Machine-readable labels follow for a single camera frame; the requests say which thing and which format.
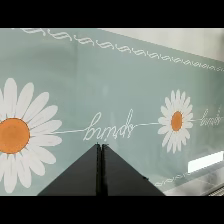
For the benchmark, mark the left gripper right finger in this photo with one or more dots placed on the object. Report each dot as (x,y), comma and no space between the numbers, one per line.
(126,178)

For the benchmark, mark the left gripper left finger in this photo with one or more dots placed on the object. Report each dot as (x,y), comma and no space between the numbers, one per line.
(80,176)

